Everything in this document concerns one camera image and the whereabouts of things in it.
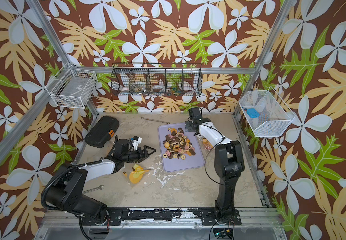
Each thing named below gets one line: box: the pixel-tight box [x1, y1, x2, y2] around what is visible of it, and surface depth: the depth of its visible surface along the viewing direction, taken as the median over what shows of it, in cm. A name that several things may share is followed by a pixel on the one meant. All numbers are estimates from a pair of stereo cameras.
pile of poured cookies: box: [162, 127, 196, 160], surface depth 100 cm
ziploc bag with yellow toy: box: [200, 135, 214, 151], surface depth 101 cm
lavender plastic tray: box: [158, 122, 205, 173], surface depth 97 cm
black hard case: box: [84, 116, 120, 148], surface depth 104 cm
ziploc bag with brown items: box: [122, 162, 150, 188], surface depth 84 cm
